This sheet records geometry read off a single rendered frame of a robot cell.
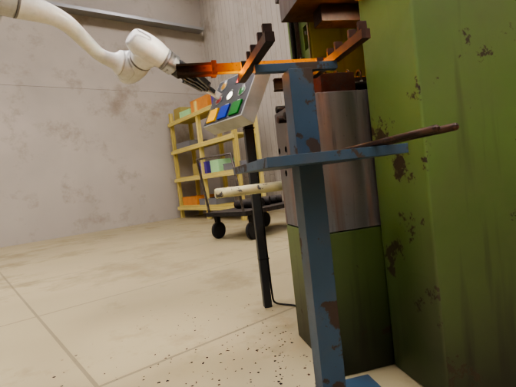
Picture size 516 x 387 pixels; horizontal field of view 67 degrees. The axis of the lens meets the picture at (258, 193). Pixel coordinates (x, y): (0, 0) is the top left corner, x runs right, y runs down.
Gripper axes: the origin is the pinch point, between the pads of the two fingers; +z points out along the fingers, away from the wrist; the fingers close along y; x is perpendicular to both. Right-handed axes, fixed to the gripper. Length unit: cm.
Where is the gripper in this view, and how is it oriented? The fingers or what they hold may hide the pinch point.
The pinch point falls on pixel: (213, 92)
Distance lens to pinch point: 183.4
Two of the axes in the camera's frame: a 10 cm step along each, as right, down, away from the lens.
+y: 6.2, -0.4, -7.8
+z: 7.3, 4.0, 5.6
